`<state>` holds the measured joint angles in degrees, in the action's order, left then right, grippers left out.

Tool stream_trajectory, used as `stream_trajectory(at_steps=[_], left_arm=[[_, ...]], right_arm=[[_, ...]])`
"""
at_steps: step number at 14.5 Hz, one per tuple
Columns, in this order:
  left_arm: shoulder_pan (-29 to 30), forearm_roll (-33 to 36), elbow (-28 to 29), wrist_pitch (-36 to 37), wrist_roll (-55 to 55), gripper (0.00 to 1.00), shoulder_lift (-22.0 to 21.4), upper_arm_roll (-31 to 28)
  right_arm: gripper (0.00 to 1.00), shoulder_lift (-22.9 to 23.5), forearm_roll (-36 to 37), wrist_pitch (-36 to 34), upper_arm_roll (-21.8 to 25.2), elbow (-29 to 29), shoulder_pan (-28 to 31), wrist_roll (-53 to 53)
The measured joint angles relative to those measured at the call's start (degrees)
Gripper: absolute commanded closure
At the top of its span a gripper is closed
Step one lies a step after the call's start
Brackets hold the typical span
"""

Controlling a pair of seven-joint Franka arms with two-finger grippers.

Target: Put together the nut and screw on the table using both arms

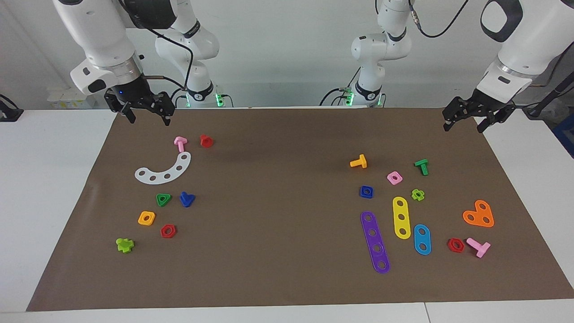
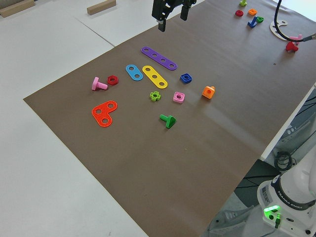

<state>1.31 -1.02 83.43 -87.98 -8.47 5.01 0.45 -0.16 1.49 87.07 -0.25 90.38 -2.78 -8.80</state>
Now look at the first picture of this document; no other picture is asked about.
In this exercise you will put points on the orange plastic screw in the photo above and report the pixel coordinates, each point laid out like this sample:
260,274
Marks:
362,161

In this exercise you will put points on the orange heart-shaped plate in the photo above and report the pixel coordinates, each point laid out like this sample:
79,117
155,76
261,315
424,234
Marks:
479,215

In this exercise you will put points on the white box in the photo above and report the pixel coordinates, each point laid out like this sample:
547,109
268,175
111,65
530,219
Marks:
60,101

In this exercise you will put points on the blue square nut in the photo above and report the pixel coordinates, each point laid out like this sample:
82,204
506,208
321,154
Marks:
361,194

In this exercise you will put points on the yellow three-hole strip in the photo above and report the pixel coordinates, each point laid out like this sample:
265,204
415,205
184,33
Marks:
401,211

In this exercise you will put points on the pink square nut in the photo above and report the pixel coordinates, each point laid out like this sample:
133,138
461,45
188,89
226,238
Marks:
389,176

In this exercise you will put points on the red hexagon nut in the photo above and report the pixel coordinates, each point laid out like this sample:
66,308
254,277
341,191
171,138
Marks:
450,248
172,234

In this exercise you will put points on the brown table mat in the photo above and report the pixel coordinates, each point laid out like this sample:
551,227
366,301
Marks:
278,251

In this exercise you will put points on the red plastic screw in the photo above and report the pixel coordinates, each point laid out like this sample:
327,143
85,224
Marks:
206,142

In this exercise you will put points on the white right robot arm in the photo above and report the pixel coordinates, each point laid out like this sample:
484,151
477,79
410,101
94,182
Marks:
103,31

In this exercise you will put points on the orange square nut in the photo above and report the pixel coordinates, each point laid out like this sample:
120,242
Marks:
141,220

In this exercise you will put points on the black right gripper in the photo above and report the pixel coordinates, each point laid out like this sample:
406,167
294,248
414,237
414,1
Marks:
134,94

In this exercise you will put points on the black stand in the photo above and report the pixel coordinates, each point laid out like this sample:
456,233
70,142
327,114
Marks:
549,96

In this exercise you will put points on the lime green cross screw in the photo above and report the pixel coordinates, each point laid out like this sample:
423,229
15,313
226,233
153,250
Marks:
124,246

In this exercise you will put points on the black clamp device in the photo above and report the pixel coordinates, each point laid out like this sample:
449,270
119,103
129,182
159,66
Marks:
9,114

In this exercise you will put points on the pink plastic screw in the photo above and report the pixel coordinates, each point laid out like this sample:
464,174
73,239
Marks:
482,249
180,144

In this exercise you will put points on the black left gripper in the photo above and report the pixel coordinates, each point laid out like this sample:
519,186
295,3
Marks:
482,105

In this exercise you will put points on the blue two-hole strip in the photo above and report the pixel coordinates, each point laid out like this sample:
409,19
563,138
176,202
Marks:
422,239

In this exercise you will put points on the purple four-hole strip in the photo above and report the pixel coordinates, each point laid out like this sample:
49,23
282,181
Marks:
375,241

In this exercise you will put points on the white curved perforated strip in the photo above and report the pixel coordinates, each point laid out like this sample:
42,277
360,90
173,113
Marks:
174,172

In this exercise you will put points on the blue crate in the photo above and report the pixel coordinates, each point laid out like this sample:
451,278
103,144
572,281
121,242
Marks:
567,134

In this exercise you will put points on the green plastic screw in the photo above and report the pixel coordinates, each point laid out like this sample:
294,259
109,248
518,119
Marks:
423,168

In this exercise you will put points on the green triangle nut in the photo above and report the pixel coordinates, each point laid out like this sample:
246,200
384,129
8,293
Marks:
161,203

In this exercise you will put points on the blue plastic screw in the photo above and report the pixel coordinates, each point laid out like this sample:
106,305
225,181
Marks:
186,200

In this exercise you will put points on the lime green cross nut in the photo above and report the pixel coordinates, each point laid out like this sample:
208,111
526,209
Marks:
414,194

